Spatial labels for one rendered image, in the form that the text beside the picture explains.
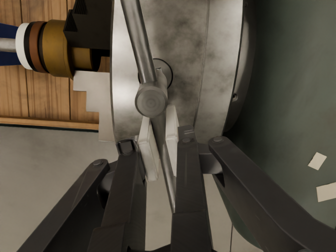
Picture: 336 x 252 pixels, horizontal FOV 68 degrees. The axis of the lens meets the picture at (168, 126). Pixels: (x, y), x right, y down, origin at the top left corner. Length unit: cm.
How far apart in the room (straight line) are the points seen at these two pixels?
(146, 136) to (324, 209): 22
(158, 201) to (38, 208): 81
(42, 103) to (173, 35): 48
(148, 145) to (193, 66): 11
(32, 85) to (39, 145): 111
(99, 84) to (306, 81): 27
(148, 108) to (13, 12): 55
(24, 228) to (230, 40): 198
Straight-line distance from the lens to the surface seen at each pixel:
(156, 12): 25
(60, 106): 66
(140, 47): 17
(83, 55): 39
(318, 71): 27
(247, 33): 31
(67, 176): 177
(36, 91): 67
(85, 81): 40
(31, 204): 198
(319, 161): 29
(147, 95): 16
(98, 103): 39
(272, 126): 28
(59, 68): 40
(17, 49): 42
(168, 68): 25
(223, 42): 25
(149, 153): 16
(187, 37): 25
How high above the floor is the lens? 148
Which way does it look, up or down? 75 degrees down
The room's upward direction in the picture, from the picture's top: 176 degrees clockwise
